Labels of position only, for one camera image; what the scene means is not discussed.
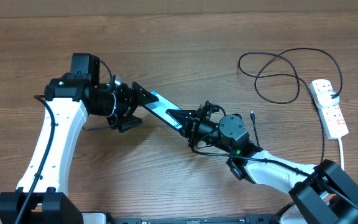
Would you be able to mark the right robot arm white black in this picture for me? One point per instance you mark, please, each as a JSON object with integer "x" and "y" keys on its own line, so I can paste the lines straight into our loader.
{"x": 321, "y": 193}

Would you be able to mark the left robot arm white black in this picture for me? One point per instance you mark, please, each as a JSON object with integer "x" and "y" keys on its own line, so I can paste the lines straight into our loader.
{"x": 41, "y": 196}

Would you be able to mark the white power strip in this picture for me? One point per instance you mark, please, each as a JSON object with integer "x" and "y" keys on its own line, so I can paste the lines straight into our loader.
{"x": 332, "y": 118}

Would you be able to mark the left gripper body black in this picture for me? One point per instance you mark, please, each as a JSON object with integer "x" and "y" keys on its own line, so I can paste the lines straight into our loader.
{"x": 126, "y": 102}

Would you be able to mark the white charger plug adapter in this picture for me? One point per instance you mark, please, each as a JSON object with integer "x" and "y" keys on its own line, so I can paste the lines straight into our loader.
{"x": 324, "y": 99}

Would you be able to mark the Galaxy smartphone blue screen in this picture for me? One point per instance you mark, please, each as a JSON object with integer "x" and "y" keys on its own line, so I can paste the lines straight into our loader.
{"x": 159, "y": 109}

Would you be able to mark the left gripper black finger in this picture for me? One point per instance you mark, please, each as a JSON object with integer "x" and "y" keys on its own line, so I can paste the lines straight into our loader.
{"x": 129, "y": 123}
{"x": 141, "y": 95}

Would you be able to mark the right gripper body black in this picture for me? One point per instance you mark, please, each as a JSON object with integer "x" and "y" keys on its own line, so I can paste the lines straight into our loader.
{"x": 202, "y": 129}

